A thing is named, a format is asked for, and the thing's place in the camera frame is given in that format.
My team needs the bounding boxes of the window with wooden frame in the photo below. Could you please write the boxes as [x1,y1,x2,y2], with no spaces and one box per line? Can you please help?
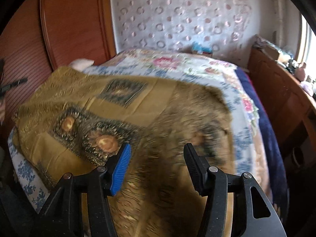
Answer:
[297,15,315,68]

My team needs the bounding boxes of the dark blue blanket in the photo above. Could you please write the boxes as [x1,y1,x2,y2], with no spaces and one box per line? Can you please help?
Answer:
[235,67,289,210]

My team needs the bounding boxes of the teal tissue box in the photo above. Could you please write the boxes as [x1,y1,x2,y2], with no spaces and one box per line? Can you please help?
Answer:
[191,42,213,57]

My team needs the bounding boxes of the mustard patterned garment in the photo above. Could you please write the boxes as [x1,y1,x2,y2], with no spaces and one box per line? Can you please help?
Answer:
[13,67,234,236]

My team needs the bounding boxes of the cardboard box on cabinet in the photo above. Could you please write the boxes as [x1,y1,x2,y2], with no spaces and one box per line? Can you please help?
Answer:
[262,44,291,63]

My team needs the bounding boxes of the floral white bed quilt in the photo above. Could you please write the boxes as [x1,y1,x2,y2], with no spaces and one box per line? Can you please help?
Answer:
[8,49,269,212]

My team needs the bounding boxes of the reddish wooden wardrobe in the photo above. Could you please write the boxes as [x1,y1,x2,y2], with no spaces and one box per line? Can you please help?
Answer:
[0,0,117,134]

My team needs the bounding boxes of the wooden sideboard cabinet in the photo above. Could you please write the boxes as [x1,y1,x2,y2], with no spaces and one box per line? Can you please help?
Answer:
[248,48,315,160]

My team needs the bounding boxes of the pink bottle on cabinet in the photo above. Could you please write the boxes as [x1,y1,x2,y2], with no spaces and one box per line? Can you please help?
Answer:
[295,62,306,82]

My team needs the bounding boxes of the circle patterned sheer curtain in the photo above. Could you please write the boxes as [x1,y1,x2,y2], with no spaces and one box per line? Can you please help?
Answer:
[111,0,252,57]

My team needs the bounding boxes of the beige pillow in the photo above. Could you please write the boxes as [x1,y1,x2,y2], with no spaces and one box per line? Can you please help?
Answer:
[69,58,94,72]

